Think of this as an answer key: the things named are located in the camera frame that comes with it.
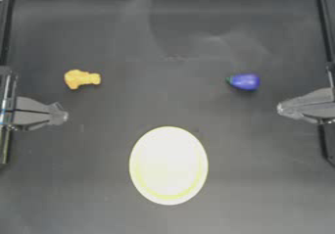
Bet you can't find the brown toy chicken wing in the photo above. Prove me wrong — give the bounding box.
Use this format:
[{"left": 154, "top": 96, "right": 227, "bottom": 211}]
[{"left": 63, "top": 69, "right": 102, "bottom": 91}]

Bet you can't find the yellow plate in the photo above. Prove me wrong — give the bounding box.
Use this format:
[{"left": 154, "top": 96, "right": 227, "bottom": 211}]
[{"left": 129, "top": 125, "right": 210, "bottom": 207}]

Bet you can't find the blue toy eggplant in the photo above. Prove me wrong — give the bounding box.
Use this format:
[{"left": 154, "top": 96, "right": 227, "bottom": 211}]
[{"left": 226, "top": 72, "right": 262, "bottom": 92}]

